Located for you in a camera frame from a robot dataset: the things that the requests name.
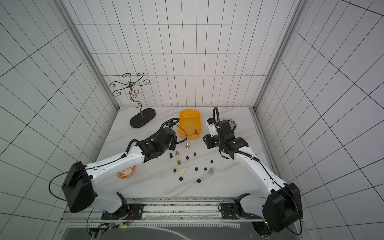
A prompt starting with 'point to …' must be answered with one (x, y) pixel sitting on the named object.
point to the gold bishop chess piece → (195, 133)
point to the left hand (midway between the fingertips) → (170, 139)
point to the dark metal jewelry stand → (146, 114)
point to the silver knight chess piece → (187, 146)
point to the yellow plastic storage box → (190, 120)
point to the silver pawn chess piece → (211, 171)
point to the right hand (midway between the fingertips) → (206, 134)
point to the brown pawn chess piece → (194, 154)
